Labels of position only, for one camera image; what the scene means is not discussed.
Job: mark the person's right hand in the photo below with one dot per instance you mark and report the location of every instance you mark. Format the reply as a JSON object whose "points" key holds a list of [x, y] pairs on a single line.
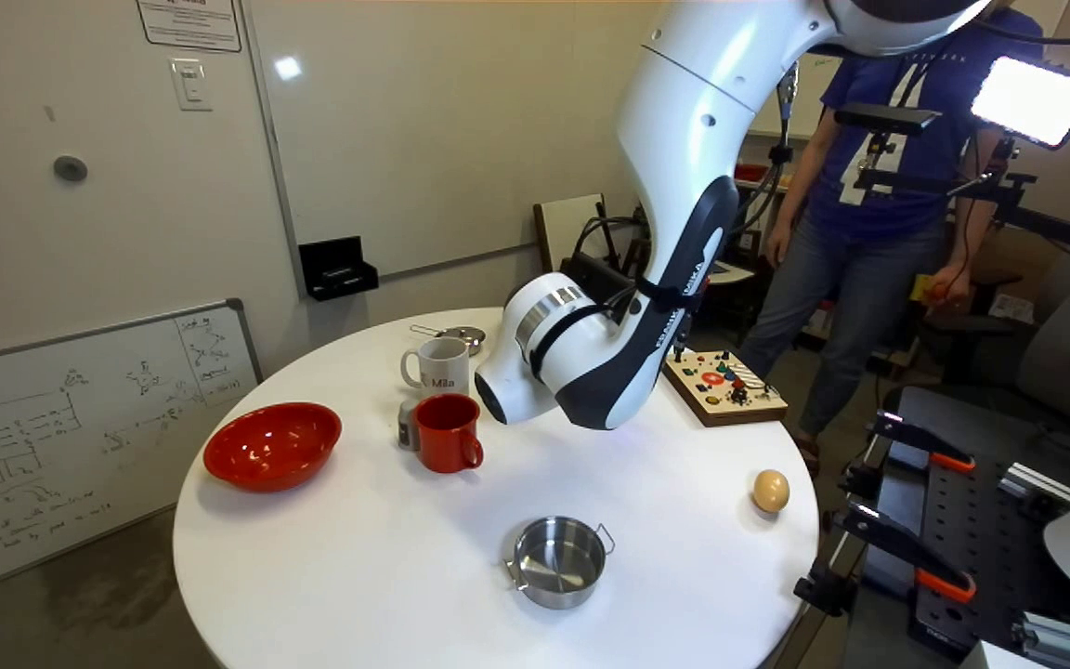
{"points": [[781, 242]]}

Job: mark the person's left hand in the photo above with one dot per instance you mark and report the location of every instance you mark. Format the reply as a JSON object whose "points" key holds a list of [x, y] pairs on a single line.
{"points": [[950, 289]]}

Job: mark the person's right forearm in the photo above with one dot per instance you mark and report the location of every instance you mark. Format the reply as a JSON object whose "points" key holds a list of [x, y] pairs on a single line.
{"points": [[799, 174]]}

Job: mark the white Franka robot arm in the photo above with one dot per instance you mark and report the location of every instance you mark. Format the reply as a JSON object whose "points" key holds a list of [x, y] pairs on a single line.
{"points": [[697, 134]]}

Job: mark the person's left forearm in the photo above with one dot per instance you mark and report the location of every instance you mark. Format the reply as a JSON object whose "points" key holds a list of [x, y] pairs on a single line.
{"points": [[972, 209]]}

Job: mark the person in blue shirt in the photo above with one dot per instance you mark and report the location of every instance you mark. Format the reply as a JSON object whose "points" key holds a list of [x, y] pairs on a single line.
{"points": [[893, 186]]}

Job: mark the bright light panel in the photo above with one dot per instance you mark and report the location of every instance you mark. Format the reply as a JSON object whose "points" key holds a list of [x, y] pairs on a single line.
{"points": [[1038, 101]]}

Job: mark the brown egg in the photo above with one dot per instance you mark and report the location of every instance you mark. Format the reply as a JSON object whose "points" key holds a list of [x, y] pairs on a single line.
{"points": [[771, 493]]}

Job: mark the white printed mug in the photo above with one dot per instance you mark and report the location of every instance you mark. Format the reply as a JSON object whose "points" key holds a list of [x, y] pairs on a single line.
{"points": [[439, 367]]}

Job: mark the red mug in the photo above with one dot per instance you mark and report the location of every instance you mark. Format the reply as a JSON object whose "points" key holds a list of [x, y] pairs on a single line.
{"points": [[448, 432]]}

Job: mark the small steel bowl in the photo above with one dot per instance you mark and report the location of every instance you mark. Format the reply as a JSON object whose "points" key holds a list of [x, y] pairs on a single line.
{"points": [[560, 562]]}

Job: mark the red bowl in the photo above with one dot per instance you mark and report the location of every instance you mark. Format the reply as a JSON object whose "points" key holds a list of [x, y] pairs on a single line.
{"points": [[274, 446]]}

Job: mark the wooden switch busy board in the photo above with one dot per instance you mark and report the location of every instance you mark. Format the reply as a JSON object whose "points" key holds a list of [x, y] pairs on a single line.
{"points": [[732, 394]]}

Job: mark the aluminium rail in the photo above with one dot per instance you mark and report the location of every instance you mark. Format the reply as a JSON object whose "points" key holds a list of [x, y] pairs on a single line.
{"points": [[1069, 638]]}

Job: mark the black wall tray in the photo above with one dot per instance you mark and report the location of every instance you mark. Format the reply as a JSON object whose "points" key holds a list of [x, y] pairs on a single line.
{"points": [[338, 270]]}

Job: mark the white wall switch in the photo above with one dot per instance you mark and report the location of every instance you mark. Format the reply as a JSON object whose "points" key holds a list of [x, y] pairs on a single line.
{"points": [[189, 82]]}

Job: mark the framed wall sign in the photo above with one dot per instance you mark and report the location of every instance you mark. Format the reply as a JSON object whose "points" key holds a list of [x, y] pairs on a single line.
{"points": [[186, 25]]}

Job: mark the round grey wall knob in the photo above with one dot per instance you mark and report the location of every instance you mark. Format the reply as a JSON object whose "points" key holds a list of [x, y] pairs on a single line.
{"points": [[73, 170]]}

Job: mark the whiteboard leaning on wall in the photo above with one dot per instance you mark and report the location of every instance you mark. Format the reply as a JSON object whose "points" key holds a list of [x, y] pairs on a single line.
{"points": [[74, 446]]}

